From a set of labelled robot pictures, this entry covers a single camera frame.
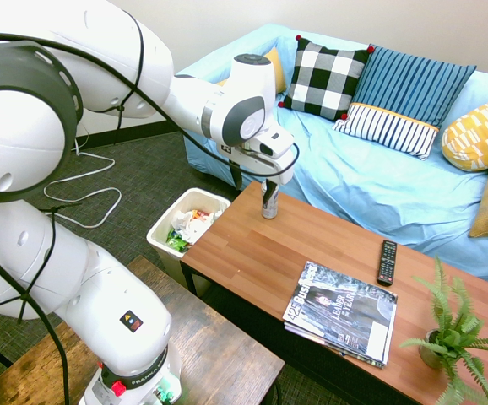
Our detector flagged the white floor cable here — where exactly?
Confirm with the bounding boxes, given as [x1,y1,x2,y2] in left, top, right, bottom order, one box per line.
[42,138,123,230]

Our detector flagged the black white checkered pillow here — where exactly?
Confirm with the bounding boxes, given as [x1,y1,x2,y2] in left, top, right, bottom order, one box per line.
[277,34,375,122]

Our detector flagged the dark rustic wooden table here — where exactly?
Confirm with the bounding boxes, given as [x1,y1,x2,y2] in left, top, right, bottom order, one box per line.
[0,255,285,405]

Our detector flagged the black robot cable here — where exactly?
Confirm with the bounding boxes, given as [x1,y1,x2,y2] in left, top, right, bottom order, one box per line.
[0,8,301,405]

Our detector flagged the slim silver blue drink can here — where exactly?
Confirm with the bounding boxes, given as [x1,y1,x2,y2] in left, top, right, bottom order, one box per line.
[261,181,280,221]

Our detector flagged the green fern plant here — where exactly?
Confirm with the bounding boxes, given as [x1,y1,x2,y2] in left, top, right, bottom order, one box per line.
[399,255,488,405]

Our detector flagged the wooden coffee table black legs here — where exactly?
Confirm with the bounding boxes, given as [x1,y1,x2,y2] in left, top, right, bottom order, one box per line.
[179,181,488,405]

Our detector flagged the yellow white patterned pillow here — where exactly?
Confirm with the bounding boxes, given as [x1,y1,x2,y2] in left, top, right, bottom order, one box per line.
[441,90,488,173]

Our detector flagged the magazine under cover magazine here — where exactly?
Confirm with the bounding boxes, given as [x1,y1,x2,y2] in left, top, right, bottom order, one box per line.
[284,320,389,370]

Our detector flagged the sofa with light blue cover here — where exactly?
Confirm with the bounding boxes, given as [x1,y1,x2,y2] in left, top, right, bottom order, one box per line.
[176,23,488,322]

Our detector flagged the small grey plant pot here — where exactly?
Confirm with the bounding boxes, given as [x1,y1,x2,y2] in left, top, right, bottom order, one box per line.
[418,328,444,370]

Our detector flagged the blue striped pillow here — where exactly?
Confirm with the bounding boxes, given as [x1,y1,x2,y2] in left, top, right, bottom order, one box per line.
[332,44,477,162]

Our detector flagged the plain yellow pillow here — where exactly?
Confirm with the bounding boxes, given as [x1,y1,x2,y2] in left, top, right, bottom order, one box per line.
[216,46,288,95]

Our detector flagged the stack of magazines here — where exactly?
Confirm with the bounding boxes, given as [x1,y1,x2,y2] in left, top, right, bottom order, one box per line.
[282,260,399,365]

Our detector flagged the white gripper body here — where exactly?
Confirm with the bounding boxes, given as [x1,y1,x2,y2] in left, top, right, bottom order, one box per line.
[226,144,300,186]

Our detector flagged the black remote control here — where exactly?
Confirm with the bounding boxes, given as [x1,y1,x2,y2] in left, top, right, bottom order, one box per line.
[376,239,399,287]

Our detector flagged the green snack wrapper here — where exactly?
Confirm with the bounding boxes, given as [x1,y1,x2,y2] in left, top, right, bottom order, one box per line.
[165,227,191,254]

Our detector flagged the large white crumpled tissue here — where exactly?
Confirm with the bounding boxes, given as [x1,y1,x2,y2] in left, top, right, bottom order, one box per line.
[171,209,216,246]

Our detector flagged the white plastic trash bin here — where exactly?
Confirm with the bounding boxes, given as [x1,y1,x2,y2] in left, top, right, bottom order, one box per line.
[145,187,232,299]

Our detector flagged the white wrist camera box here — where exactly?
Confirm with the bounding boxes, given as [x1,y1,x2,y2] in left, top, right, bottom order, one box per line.
[252,124,295,160]

